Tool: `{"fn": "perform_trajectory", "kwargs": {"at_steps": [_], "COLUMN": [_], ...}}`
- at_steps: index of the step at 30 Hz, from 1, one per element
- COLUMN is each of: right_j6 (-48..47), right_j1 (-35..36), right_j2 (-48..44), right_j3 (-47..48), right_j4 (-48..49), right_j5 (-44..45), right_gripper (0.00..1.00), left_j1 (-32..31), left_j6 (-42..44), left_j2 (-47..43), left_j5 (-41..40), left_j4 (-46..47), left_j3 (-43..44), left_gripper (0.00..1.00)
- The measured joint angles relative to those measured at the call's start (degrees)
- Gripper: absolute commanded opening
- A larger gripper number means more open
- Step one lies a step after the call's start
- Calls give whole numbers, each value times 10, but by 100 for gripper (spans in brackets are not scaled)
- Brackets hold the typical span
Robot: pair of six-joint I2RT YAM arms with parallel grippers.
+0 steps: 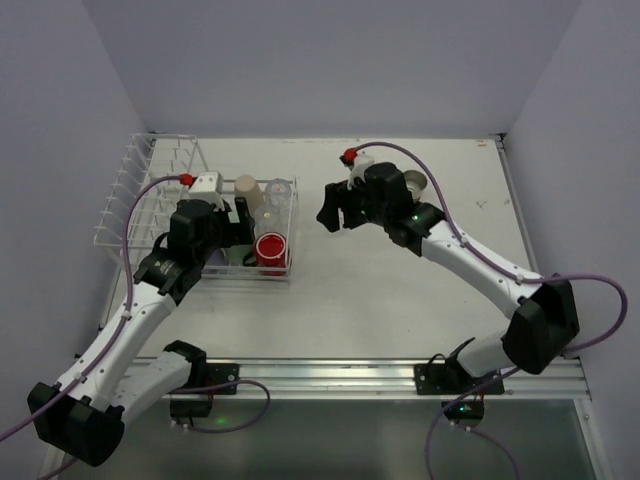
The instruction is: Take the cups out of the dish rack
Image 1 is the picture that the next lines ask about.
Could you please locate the red mug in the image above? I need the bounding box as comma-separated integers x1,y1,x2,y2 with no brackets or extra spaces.
242,232,288,276

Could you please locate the aluminium mounting rail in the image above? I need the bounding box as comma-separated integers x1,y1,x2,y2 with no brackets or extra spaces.
208,358,590,401

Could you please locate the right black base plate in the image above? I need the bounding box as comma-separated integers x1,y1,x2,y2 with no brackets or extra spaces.
412,362,503,426

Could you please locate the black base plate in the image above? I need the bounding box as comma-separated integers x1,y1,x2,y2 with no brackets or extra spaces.
412,362,503,426
169,363,239,426

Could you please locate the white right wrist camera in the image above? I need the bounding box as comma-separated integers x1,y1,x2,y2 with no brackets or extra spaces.
347,154,375,190

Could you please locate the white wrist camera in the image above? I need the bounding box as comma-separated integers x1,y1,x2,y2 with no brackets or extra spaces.
188,171,225,210
347,154,375,190

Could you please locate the tall light green cup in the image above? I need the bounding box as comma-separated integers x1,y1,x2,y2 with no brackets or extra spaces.
227,211,241,228

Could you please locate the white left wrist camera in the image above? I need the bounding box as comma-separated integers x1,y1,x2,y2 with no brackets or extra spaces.
188,171,225,210

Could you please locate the clear glass front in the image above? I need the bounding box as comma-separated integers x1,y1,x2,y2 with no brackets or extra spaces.
254,204,283,238

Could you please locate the clear glass back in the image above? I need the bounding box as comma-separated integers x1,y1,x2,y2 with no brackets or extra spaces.
264,178,292,210

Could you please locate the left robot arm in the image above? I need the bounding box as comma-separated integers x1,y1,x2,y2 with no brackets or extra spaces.
27,198,254,467

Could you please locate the white wire dish rack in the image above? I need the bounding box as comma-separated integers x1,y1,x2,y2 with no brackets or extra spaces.
94,132,298,281

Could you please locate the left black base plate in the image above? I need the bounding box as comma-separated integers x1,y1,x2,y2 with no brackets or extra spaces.
169,363,239,426

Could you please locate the clear glass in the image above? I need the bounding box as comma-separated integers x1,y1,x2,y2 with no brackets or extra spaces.
254,204,283,238
264,178,292,210

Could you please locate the tall beige cup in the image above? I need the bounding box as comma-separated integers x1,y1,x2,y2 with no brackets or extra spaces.
234,175,265,215

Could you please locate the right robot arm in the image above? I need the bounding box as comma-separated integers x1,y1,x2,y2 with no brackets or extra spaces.
316,162,579,394

